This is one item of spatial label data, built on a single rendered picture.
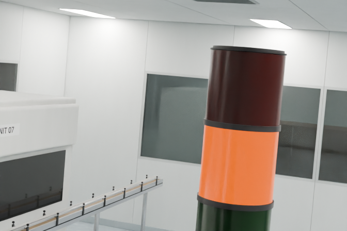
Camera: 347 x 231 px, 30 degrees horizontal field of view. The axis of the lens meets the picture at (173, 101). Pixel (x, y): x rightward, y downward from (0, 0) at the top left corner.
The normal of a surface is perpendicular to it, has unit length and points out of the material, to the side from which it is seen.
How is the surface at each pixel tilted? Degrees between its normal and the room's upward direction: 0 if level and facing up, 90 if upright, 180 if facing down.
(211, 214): 90
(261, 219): 90
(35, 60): 90
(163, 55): 90
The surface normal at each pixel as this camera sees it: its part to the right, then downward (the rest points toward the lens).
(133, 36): -0.33, 0.02
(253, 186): 0.36, 0.08
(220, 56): -0.77, -0.04
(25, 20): 0.94, 0.10
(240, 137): -0.11, 0.04
